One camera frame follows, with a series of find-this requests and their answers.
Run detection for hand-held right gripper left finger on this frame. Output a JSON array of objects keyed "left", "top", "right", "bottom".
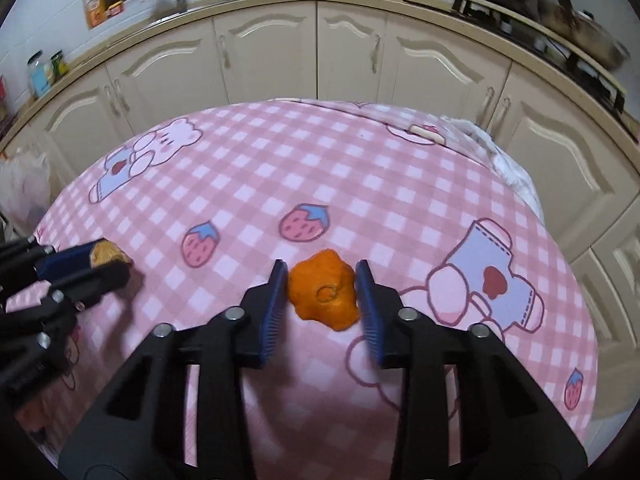
[{"left": 58, "top": 258, "right": 289, "bottom": 480}]

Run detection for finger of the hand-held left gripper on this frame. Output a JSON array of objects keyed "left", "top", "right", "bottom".
[
  {"left": 47, "top": 261, "right": 133, "bottom": 312},
  {"left": 0, "top": 236, "right": 101, "bottom": 288}
]

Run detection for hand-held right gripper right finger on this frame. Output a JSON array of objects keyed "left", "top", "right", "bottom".
[{"left": 355, "top": 259, "right": 589, "bottom": 480}]

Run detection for brown cookie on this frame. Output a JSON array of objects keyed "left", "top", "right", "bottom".
[{"left": 90, "top": 239, "right": 134, "bottom": 269}]

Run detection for translucent plastic bag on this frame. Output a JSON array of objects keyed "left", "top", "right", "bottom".
[{"left": 0, "top": 147, "right": 52, "bottom": 232}]

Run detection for pink checked printed tablecloth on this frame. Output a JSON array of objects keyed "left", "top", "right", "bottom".
[{"left": 5, "top": 99, "right": 600, "bottom": 471}]

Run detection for clear jar blue label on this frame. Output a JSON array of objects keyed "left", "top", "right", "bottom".
[{"left": 27, "top": 50, "right": 55, "bottom": 100}]

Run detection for dark jar yellow label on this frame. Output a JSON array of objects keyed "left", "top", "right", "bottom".
[{"left": 50, "top": 49, "right": 70, "bottom": 81}]

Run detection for white cloth under tablecloth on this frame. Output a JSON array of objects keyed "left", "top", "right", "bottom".
[{"left": 440, "top": 116, "right": 545, "bottom": 221}]

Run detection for tall orange box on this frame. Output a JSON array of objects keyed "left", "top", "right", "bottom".
[{"left": 84, "top": 0, "right": 109, "bottom": 29}]

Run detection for row of cream cabinet doors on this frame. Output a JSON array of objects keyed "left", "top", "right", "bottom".
[{"left": 0, "top": 0, "right": 640, "bottom": 411}]

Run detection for black gas stove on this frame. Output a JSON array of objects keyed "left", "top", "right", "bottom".
[{"left": 432, "top": 0, "right": 629, "bottom": 114}]

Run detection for black-handled frying pan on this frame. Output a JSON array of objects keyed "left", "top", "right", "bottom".
[{"left": 537, "top": 0, "right": 632, "bottom": 72}]

